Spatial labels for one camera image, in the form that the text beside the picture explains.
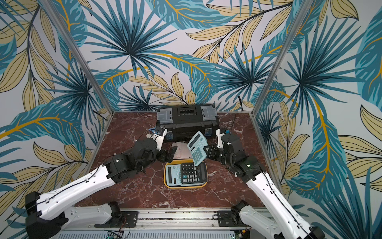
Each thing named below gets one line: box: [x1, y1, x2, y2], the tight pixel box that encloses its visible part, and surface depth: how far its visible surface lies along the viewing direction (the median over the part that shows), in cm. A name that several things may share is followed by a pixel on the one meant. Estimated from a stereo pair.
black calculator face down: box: [180, 161, 208, 184], surface depth 83 cm
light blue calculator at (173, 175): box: [166, 164, 188, 187], surface depth 83 cm
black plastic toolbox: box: [156, 104, 220, 142], surface depth 97 cm
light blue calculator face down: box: [187, 130, 209, 167], surface depth 76 cm
